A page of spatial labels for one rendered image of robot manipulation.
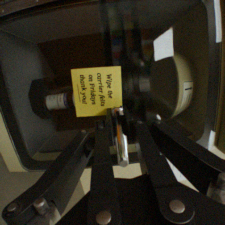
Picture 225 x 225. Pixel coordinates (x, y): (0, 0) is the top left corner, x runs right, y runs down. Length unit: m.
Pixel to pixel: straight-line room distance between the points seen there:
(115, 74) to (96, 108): 0.06
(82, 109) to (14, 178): 0.26
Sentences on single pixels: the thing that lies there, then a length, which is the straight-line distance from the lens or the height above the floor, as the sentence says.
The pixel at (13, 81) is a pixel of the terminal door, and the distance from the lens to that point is 0.26.
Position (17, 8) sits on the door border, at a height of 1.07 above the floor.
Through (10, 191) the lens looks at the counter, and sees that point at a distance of 0.38.
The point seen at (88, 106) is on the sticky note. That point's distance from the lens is 0.21.
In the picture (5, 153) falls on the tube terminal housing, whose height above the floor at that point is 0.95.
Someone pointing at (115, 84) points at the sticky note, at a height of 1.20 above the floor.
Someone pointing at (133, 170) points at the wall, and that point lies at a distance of 0.87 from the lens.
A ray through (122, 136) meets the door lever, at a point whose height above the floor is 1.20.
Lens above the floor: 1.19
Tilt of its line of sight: level
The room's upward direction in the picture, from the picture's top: 83 degrees clockwise
